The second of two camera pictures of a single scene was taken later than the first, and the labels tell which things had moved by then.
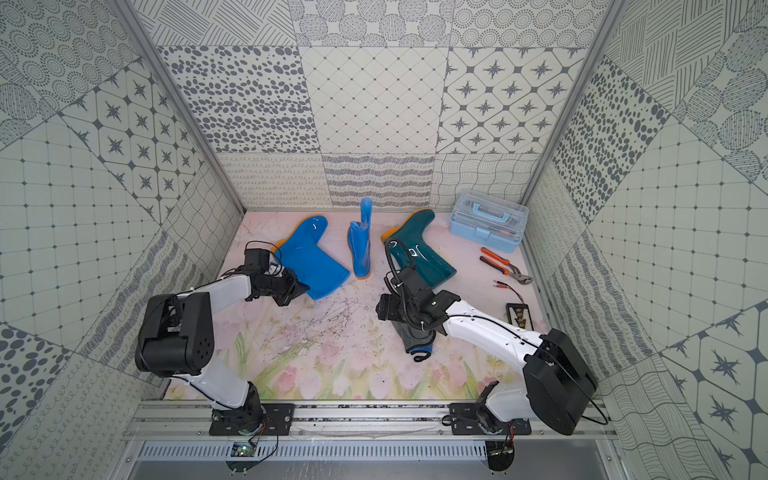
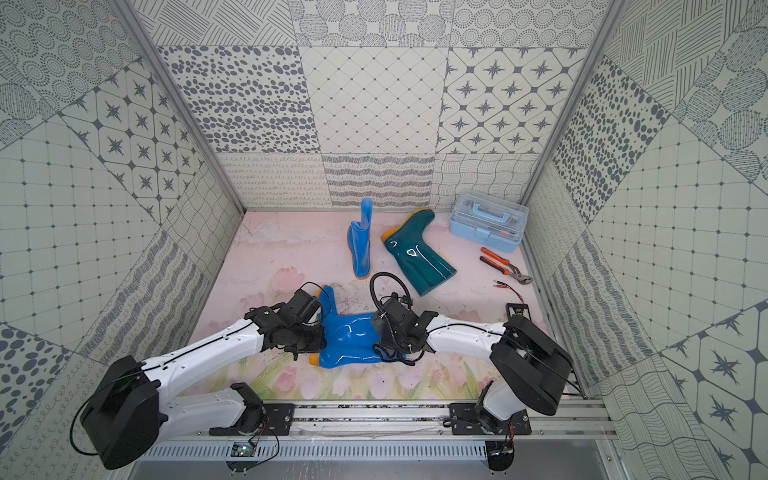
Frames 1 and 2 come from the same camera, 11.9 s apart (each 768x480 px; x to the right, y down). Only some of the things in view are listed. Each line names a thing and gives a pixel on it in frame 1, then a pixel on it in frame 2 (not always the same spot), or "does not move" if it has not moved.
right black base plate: [464, 420] does not move
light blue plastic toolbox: [490, 220] does not move
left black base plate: [256, 419] does not move
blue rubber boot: [359, 239] does not move
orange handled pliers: [505, 267] does not move
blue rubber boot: [301, 254] -> [350, 338]
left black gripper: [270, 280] -> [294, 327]
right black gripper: [387, 304] -> [384, 340]
